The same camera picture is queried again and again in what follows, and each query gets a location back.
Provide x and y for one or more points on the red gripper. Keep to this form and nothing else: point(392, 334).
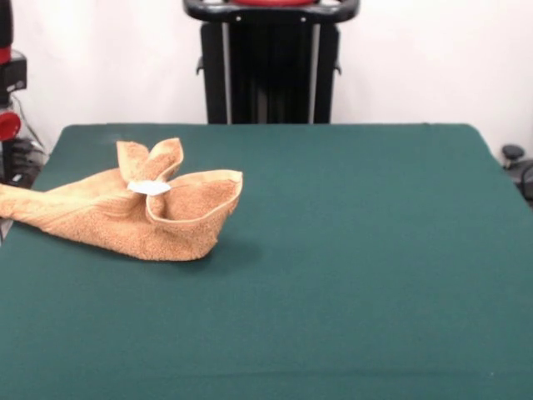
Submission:
point(7, 125)

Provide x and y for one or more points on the orange terry towel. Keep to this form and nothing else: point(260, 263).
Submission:
point(125, 221)

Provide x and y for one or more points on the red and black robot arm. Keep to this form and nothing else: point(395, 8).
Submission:
point(10, 54)

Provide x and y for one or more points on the red robot base disc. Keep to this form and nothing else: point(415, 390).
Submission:
point(270, 1)

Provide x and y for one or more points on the black electrical box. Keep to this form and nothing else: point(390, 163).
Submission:
point(6, 162)

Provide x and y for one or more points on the dark green table cloth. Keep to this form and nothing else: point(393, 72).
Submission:
point(333, 271)

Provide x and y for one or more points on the black office chair base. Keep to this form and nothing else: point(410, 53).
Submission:
point(513, 152)

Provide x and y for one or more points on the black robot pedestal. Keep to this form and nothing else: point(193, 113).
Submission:
point(270, 62)

